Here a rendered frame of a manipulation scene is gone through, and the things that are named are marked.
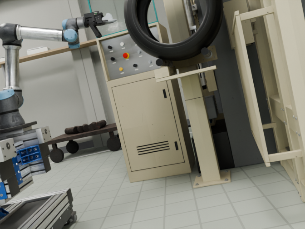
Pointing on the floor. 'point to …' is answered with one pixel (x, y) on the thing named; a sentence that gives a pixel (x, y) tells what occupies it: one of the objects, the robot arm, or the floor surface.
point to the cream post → (194, 96)
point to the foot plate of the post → (225, 176)
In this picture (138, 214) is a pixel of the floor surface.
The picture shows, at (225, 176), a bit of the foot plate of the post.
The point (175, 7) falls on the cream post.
